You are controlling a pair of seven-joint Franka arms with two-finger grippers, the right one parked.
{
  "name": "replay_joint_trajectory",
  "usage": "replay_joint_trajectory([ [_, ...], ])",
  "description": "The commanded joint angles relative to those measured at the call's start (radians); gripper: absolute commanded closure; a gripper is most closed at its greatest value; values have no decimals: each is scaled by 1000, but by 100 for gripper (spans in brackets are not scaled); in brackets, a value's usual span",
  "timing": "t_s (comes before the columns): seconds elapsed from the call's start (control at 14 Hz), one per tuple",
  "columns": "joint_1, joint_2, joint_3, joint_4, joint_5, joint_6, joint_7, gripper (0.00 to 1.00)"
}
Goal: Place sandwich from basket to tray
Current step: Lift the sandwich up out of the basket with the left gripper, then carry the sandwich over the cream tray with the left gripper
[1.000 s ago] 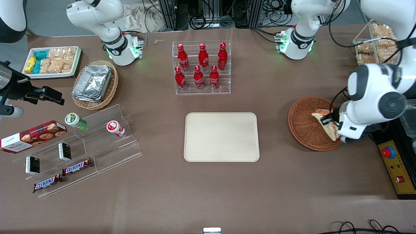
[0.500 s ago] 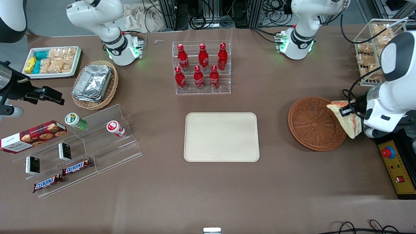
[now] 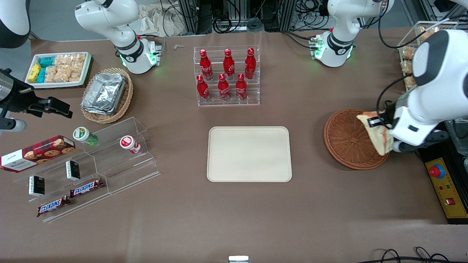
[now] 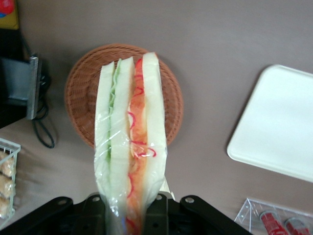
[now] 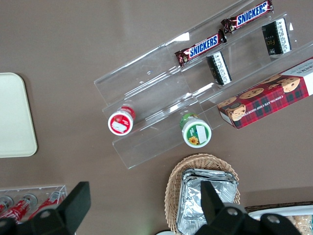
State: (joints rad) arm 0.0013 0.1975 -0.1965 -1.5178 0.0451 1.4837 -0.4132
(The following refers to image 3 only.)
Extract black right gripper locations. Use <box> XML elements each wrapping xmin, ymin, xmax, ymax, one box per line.
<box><xmin>0</xmin><ymin>78</ymin><xmax>73</xmax><ymax>119</ymax></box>

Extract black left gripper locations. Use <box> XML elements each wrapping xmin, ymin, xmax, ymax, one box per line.
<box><xmin>367</xmin><ymin>103</ymin><xmax>400</xmax><ymax>129</ymax></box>

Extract triangle sandwich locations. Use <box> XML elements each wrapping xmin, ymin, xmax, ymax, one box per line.
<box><xmin>356</xmin><ymin>111</ymin><xmax>394</xmax><ymax>156</ymax></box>

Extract white rectangular snack tray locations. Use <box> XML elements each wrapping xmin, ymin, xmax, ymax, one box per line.
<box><xmin>25</xmin><ymin>52</ymin><xmax>92</xmax><ymax>88</ymax></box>

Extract round brown wicker basket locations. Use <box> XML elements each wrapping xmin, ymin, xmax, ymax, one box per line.
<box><xmin>324</xmin><ymin>108</ymin><xmax>390</xmax><ymax>170</ymax></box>

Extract oval light wicker basket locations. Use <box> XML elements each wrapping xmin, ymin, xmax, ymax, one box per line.
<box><xmin>80</xmin><ymin>68</ymin><xmax>134</xmax><ymax>124</ymax></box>

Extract beige rectangular tray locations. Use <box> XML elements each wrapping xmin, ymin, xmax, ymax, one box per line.
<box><xmin>207</xmin><ymin>126</ymin><xmax>293</xmax><ymax>182</ymax></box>

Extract yellow snack pack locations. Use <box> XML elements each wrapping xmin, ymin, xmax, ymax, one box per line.
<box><xmin>28</xmin><ymin>63</ymin><xmax>42</xmax><ymax>83</ymax></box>

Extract green bottle white cap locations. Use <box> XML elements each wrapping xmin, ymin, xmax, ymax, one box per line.
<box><xmin>73</xmin><ymin>127</ymin><xmax>99</xmax><ymax>147</ymax></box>

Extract red tartan cookie box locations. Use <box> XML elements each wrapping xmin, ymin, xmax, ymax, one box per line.
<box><xmin>0</xmin><ymin>135</ymin><xmax>76</xmax><ymax>173</ymax></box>

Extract stacked aluminium foil trays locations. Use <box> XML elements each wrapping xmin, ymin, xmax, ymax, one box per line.
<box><xmin>81</xmin><ymin>72</ymin><xmax>127</xmax><ymax>115</ymax></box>

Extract small black box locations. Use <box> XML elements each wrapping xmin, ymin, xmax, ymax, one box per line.
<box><xmin>65</xmin><ymin>160</ymin><xmax>80</xmax><ymax>181</ymax></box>
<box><xmin>29</xmin><ymin>176</ymin><xmax>45</xmax><ymax>197</ymax></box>

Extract red white drink bottle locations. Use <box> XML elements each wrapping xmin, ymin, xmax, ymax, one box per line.
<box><xmin>120</xmin><ymin>136</ymin><xmax>141</xmax><ymax>155</ymax></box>

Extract snickers chocolate bar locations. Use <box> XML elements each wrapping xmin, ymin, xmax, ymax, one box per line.
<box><xmin>37</xmin><ymin>195</ymin><xmax>72</xmax><ymax>218</ymax></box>
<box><xmin>70</xmin><ymin>178</ymin><xmax>105</xmax><ymax>198</ymax></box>

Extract clear acrylic stepped shelf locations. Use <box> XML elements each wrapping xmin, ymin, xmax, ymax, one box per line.
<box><xmin>14</xmin><ymin>117</ymin><xmax>161</xmax><ymax>223</ymax></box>

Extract black yellow control box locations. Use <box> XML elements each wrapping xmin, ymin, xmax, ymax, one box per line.
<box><xmin>417</xmin><ymin>142</ymin><xmax>468</xmax><ymax>224</ymax></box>

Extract clear acrylic bottle rack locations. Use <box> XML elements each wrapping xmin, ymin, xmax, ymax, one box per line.
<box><xmin>193</xmin><ymin>45</ymin><xmax>261</xmax><ymax>107</ymax></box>

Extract red cola bottle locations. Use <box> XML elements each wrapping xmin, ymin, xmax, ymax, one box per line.
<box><xmin>244</xmin><ymin>47</ymin><xmax>256</xmax><ymax>80</ymax></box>
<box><xmin>235</xmin><ymin>73</ymin><xmax>248</xmax><ymax>101</ymax></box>
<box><xmin>218</xmin><ymin>73</ymin><xmax>230</xmax><ymax>102</ymax></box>
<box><xmin>223</xmin><ymin>48</ymin><xmax>235</xmax><ymax>80</ymax></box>
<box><xmin>196</xmin><ymin>75</ymin><xmax>211</xmax><ymax>103</ymax></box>
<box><xmin>199</xmin><ymin>49</ymin><xmax>214</xmax><ymax>81</ymax></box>

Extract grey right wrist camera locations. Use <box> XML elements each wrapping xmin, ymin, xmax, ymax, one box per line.
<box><xmin>0</xmin><ymin>118</ymin><xmax>27</xmax><ymax>134</ymax></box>

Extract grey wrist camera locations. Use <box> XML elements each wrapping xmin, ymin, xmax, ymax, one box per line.
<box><xmin>393</xmin><ymin>131</ymin><xmax>449</xmax><ymax>153</ymax></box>
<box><xmin>0</xmin><ymin>118</ymin><xmax>27</xmax><ymax>134</ymax></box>

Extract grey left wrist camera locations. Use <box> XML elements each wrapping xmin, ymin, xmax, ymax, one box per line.
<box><xmin>393</xmin><ymin>131</ymin><xmax>449</xmax><ymax>153</ymax></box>

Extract long black arm cable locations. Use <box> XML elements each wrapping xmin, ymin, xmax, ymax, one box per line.
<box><xmin>378</xmin><ymin>9</ymin><xmax>462</xmax><ymax>49</ymax></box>

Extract white wire basket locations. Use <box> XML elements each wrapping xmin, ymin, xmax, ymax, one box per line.
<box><xmin>398</xmin><ymin>21</ymin><xmax>458</xmax><ymax>98</ymax></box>

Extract black base cables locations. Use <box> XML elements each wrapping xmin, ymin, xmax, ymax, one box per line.
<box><xmin>281</xmin><ymin>31</ymin><xmax>316</xmax><ymax>50</ymax></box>

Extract black looped cables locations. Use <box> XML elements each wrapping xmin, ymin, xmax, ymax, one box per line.
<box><xmin>366</xmin><ymin>247</ymin><xmax>451</xmax><ymax>263</ymax></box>

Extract aluminium frame rack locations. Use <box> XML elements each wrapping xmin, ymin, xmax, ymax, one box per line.
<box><xmin>177</xmin><ymin>0</ymin><xmax>329</xmax><ymax>35</ymax></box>

